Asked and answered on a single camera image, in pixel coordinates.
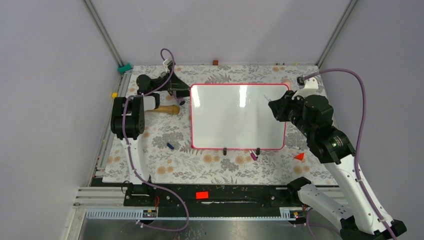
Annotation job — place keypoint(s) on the magenta capped marker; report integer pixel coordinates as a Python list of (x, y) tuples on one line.
[(252, 154)]

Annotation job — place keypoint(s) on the red tape label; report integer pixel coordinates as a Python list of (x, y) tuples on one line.
[(201, 195)]

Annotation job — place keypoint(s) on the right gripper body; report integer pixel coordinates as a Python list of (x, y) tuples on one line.
[(291, 110)]

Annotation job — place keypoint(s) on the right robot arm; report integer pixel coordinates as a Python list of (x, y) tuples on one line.
[(364, 218)]

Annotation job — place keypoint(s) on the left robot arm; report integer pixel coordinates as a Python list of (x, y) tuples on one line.
[(128, 121)]

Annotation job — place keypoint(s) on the peach toy microphone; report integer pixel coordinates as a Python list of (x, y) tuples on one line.
[(287, 82)]

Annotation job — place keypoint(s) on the blue marker cap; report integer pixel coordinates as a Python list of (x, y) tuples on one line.
[(170, 146)]

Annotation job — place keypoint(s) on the yellow small cube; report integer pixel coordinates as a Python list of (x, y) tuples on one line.
[(114, 95)]

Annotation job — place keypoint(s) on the teal corner clamp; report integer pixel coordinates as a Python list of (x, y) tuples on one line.
[(124, 68)]

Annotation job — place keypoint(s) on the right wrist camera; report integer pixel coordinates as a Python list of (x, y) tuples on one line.
[(310, 86)]

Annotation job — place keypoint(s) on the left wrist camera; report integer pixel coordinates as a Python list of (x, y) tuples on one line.
[(168, 64)]

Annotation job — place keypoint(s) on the red triangular block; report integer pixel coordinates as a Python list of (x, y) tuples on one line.
[(300, 156)]

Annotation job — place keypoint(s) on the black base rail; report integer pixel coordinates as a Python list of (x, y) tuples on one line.
[(138, 194)]

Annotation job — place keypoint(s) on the floral patterned table mat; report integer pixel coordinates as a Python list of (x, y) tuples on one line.
[(187, 165)]

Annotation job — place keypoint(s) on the gold toy microphone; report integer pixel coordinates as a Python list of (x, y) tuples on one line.
[(168, 109)]

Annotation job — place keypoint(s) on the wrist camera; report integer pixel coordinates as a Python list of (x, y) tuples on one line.
[(168, 64), (310, 86)]

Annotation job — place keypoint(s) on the pink framed whiteboard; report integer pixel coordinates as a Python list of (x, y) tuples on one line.
[(235, 116)]

